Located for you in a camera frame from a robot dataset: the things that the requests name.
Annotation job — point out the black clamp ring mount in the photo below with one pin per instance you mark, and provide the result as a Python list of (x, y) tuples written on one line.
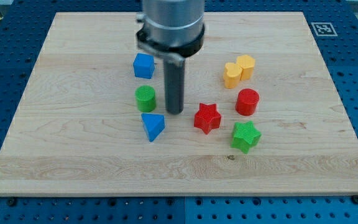
[(175, 55)]

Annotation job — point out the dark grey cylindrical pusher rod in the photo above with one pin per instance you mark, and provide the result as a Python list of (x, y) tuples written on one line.
[(174, 81)]

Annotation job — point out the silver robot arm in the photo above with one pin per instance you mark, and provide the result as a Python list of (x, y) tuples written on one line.
[(172, 30)]

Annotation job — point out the blue cube block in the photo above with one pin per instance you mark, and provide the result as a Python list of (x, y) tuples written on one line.
[(143, 66)]

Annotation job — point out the green cylinder block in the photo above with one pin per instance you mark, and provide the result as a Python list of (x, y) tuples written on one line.
[(145, 98)]

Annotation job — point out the blue triangle block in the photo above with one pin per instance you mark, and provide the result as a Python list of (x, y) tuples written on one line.
[(154, 124)]

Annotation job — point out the yellow heart block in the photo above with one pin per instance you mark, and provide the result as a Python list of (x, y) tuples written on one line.
[(232, 75)]

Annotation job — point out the red star block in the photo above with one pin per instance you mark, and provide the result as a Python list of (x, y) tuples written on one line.
[(207, 118)]

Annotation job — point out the yellow hexagon block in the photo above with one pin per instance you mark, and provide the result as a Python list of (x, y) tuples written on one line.
[(247, 63)]

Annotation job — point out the red cylinder block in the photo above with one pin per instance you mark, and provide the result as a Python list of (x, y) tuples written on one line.
[(247, 101)]

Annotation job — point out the green star block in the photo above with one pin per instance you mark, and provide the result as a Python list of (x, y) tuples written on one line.
[(245, 136)]

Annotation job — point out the light wooden board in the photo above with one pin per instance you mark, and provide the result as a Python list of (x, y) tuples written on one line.
[(77, 131)]

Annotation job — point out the white fiducial marker tag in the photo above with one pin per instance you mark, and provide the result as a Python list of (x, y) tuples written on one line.
[(324, 29)]

